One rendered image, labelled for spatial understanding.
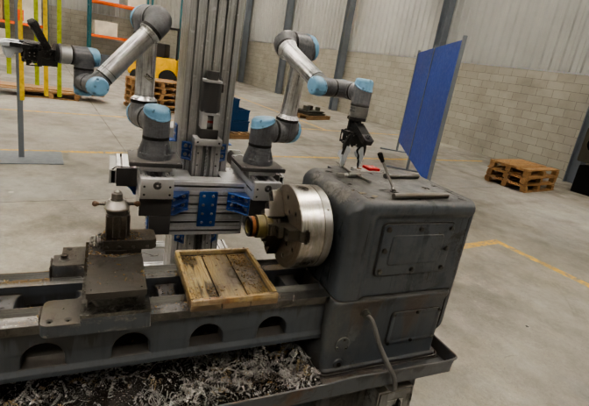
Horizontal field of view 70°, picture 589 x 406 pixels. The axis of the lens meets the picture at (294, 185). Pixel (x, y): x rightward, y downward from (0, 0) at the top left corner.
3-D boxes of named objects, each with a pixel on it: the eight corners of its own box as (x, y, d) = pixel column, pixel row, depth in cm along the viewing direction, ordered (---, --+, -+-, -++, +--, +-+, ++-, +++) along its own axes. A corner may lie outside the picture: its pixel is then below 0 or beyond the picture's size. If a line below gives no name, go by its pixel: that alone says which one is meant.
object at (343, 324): (358, 377, 242) (392, 241, 218) (411, 449, 201) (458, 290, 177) (261, 397, 217) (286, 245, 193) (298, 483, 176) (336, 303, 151)
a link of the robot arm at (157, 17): (187, 23, 177) (103, 105, 164) (173, 22, 184) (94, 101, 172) (169, -1, 169) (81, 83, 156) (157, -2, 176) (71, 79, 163)
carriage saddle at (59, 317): (140, 253, 164) (141, 239, 162) (152, 326, 124) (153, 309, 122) (53, 258, 151) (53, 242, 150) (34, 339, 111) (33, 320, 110)
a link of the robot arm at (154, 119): (149, 138, 180) (151, 107, 177) (135, 131, 189) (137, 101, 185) (174, 138, 189) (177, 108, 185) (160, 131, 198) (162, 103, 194)
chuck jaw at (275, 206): (287, 219, 162) (284, 190, 166) (293, 216, 158) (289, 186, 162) (260, 219, 158) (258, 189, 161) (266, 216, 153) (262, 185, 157)
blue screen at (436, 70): (379, 148, 1018) (401, 47, 952) (413, 153, 1010) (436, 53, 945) (396, 196, 624) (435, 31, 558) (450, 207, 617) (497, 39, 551)
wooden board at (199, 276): (246, 255, 177) (248, 246, 176) (277, 303, 146) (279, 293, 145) (173, 259, 164) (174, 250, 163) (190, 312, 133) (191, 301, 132)
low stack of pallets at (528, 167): (514, 177, 921) (521, 158, 909) (554, 190, 855) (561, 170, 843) (482, 179, 850) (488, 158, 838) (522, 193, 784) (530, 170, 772)
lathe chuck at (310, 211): (283, 238, 181) (298, 171, 169) (313, 283, 155) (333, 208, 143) (264, 238, 177) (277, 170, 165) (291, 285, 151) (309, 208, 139)
